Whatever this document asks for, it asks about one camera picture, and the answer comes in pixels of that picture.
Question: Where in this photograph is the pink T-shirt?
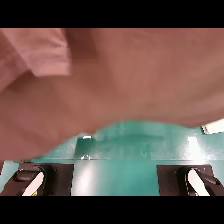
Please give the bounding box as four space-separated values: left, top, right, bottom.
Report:
0 27 224 175

